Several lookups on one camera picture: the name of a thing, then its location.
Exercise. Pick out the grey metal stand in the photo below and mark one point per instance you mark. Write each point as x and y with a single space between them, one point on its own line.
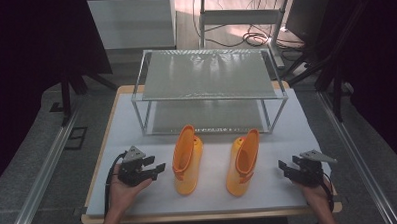
240 17

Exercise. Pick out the person's left hand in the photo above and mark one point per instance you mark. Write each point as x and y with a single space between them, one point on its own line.
122 194

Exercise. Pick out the white cabinet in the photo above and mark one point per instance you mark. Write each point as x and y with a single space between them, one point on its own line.
131 24

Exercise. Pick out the black tripod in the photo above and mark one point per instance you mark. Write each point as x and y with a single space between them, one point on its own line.
66 96

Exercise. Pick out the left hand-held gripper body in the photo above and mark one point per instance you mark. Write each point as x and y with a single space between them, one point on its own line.
131 169

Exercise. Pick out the dark curtain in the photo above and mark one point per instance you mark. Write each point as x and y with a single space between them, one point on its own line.
385 68
24 64

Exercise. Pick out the black floor bracket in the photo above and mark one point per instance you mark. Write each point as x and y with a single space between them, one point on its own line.
75 138

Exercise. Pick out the aluminium rail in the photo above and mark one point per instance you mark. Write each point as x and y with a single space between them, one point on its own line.
361 159
42 177

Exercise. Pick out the white table mat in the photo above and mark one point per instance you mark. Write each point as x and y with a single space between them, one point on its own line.
209 201

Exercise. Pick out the black stand legs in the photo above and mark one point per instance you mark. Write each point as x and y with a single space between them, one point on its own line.
335 87

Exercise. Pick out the metal two-tier shoe rack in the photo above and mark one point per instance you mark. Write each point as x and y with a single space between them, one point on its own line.
208 75

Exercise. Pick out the orange rubber boot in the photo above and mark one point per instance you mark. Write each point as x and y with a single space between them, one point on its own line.
187 162
242 167

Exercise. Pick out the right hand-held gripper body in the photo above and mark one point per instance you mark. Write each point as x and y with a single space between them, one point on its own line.
310 171

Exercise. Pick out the person's right hand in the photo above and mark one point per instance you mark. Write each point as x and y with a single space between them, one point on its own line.
314 194

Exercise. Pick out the wooden table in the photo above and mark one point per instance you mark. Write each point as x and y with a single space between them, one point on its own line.
98 162

